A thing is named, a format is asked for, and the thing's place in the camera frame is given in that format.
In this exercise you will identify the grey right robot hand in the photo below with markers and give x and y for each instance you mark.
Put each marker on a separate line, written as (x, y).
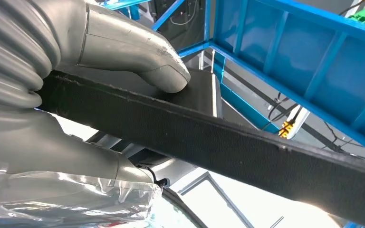
(122, 41)

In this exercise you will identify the blue metal shelf rack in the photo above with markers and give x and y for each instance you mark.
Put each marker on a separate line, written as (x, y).
(295, 56)

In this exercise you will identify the yellow plug connector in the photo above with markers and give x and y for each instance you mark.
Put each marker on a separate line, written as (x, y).
(286, 129)

